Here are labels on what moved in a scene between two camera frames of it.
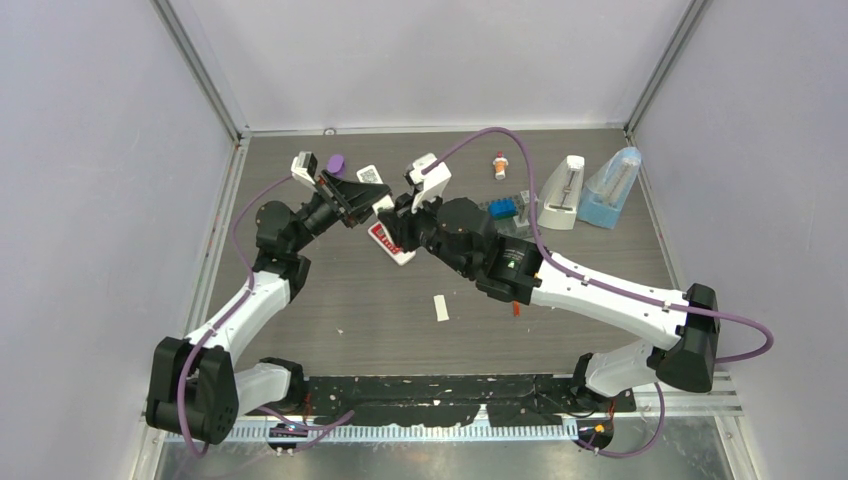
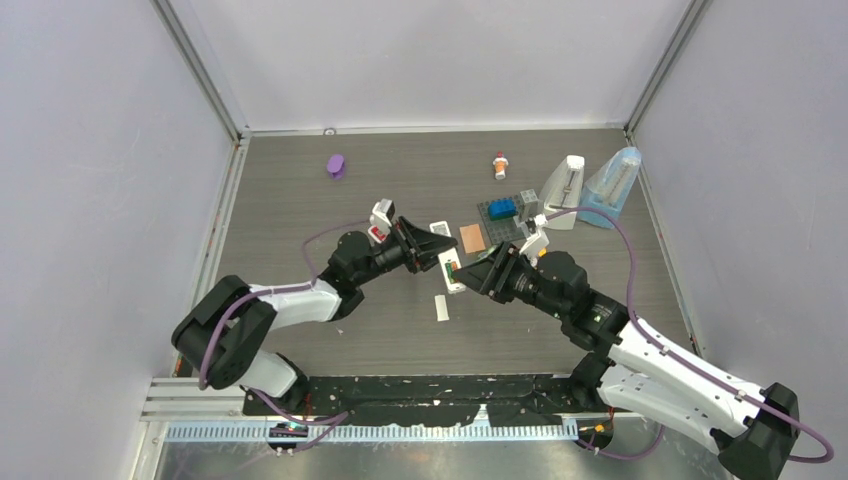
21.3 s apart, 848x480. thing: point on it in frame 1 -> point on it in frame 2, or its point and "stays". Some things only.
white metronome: (559, 208) stays
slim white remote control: (369, 174) -> (446, 256)
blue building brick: (502, 208) stays
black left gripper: (354, 199) -> (420, 247)
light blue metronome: (607, 189) stays
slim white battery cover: (441, 310) stays
